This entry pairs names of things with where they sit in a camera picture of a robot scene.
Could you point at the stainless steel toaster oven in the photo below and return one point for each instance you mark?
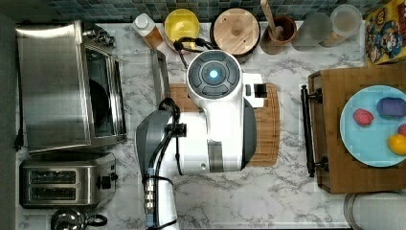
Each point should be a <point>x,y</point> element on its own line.
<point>71,91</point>

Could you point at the pink toy fruit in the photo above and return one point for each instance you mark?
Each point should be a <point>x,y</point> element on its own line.
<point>362,117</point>

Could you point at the wooden drawer box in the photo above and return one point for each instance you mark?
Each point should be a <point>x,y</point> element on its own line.
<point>328,159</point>

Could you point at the clear glass jar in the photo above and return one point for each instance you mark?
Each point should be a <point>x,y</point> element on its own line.
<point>343,22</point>

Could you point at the wooden spoon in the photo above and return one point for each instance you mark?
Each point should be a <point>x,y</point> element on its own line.
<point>275,31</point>

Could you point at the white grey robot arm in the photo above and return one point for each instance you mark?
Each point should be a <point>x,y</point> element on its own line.
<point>221,136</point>

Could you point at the chrome kettle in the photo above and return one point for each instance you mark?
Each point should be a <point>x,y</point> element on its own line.
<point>74,219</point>

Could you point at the stainless steel two-slot toaster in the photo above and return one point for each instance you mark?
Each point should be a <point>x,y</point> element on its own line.
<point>67,179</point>

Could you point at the bamboo cutting board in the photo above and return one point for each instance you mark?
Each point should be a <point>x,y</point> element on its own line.
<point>267,118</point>

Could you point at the light blue plate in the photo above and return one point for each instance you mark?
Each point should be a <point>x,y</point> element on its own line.
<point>369,144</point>

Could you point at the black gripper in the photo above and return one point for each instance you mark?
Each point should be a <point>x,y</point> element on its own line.
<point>191,44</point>

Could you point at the orange bottle white cap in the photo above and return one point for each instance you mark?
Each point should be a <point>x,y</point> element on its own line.
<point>147,29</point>

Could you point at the yellow mug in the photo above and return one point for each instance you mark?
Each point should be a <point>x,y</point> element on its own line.
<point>181,23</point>

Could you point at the brown utensil holder cup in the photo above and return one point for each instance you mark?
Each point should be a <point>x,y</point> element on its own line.
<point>271,45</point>

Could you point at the dark canister wooden lid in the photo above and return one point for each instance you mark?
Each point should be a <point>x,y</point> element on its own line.
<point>237,32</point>

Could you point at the yellow toy lemon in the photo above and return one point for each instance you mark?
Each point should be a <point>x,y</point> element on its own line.
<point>397,144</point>

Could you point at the red toy fruit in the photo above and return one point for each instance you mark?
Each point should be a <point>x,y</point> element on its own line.
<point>402,130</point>

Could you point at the purple toy fruit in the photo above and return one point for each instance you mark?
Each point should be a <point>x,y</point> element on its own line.
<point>391,107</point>

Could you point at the colourful cereal box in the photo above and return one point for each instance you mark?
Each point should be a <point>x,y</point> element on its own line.
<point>385,34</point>

